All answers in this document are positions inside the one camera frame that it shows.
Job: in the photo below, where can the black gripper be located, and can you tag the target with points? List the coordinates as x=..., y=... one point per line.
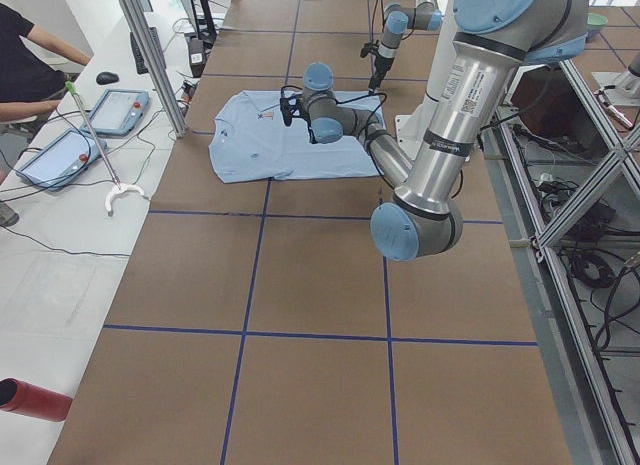
x=301, y=110
x=379, y=65

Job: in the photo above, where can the light blue t-shirt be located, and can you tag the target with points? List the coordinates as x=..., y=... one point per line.
x=251, y=142

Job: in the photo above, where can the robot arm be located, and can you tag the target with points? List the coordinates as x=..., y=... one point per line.
x=397, y=21
x=480, y=47

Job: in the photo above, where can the black keyboard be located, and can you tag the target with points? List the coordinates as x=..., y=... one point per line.
x=139, y=61

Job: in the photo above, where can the far teach pendant tablet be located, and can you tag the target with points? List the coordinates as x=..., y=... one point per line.
x=118, y=111

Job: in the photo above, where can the teach pendant tablet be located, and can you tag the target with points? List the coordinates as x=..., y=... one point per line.
x=61, y=161
x=118, y=111

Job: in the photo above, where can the black computer mouse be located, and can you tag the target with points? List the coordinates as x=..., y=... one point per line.
x=106, y=77

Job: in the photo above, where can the near teach pendant tablet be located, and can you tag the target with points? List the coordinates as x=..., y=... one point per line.
x=61, y=161

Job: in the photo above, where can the seated person black shirt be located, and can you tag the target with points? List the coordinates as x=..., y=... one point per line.
x=29, y=86

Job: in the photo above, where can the red cylinder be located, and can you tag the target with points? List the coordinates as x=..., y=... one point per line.
x=26, y=399

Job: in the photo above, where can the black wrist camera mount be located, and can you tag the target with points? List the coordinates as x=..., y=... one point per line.
x=369, y=48

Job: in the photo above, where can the aluminium frame post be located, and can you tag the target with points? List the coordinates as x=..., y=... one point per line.
x=135, y=17

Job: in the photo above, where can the aluminium frame rail right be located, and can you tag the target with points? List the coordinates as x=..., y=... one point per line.
x=571, y=172

